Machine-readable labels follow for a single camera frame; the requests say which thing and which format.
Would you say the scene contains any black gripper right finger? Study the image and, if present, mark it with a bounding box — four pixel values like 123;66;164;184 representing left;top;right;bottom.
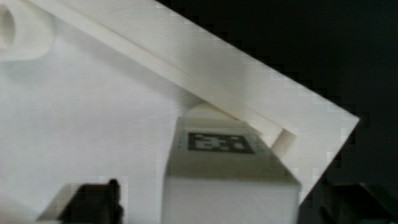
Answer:
297;174;398;224

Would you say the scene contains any white leg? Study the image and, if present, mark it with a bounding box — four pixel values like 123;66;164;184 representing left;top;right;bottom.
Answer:
162;104;301;224

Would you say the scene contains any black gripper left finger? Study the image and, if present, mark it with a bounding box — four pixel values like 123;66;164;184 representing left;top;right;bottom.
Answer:
38;179;125;224

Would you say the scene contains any white square tabletop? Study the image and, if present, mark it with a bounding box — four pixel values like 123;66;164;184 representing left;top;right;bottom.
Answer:
0;0;358;224

